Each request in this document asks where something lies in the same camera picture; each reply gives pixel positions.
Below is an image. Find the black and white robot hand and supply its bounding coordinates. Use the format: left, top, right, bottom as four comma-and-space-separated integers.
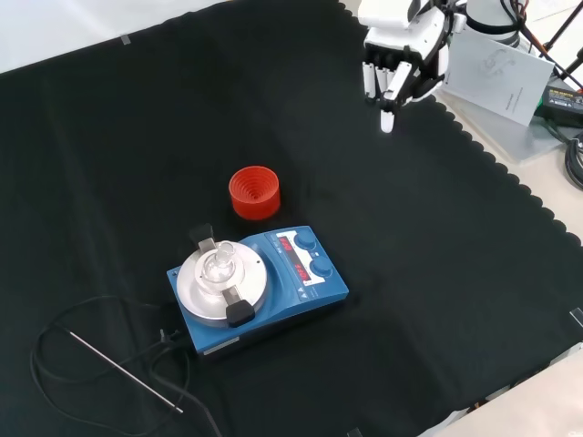
357, 0, 469, 135

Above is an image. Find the heater with blue base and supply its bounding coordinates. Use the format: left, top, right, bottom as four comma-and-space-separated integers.
166, 225, 352, 361

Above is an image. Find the white printed booklet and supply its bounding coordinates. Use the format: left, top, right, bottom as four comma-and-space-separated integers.
438, 31, 557, 128

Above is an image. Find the black tripod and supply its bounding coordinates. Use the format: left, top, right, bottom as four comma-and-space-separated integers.
500, 0, 583, 92

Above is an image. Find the black power adapter green label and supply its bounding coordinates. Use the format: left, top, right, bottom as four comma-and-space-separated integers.
537, 84, 583, 126

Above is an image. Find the black bench cloth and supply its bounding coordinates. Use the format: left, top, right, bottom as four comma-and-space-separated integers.
0, 0, 583, 437

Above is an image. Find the red ribbed plastic cup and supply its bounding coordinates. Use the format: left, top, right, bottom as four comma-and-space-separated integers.
228, 166, 281, 221

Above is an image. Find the clear round-bottom glass flask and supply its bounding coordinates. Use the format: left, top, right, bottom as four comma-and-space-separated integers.
195, 241, 239, 286

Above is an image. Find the thin metal probe rod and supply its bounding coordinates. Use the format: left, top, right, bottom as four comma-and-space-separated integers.
66, 329, 185, 415

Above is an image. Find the grey metal base plate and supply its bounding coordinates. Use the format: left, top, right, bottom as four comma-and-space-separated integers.
448, 90, 571, 166

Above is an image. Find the black cable bundle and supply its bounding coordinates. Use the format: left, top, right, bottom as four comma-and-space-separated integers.
541, 116, 583, 193

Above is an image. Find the black heater power cable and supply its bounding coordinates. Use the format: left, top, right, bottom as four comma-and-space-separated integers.
29, 295, 229, 437

